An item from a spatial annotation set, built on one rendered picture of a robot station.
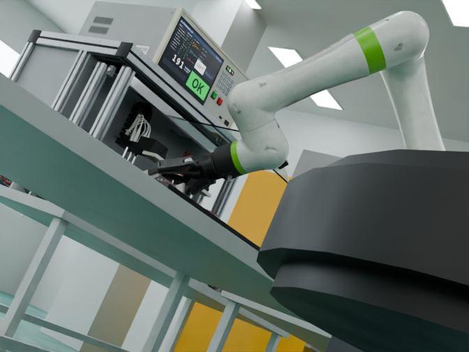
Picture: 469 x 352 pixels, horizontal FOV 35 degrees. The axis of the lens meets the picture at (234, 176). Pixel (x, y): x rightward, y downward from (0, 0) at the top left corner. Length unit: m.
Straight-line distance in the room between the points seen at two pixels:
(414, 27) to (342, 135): 6.52
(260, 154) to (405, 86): 0.43
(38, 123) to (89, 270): 4.89
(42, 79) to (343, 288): 2.04
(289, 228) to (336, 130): 8.16
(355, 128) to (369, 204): 8.11
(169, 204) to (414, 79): 0.74
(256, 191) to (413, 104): 4.32
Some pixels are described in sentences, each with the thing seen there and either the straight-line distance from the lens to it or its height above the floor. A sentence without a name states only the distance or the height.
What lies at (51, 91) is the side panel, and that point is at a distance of 2.23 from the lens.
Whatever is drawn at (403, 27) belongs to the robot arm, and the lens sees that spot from 1.91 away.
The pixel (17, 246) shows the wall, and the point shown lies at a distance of 10.17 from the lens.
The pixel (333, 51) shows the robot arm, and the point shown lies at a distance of 1.90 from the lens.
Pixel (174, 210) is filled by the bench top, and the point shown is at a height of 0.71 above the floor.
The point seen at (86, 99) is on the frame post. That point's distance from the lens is 2.11.
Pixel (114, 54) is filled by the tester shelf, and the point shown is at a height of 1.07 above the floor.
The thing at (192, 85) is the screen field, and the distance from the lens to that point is 2.33.
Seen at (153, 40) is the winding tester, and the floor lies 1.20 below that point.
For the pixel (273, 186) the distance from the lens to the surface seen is 6.20.
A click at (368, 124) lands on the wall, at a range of 8.34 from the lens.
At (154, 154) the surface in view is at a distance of 2.10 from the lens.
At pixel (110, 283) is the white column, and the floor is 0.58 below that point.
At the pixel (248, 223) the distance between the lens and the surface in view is 6.17.
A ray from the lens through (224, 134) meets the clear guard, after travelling 2.31.
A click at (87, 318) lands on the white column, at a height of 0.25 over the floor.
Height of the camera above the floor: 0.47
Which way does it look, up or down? 12 degrees up
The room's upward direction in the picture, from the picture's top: 24 degrees clockwise
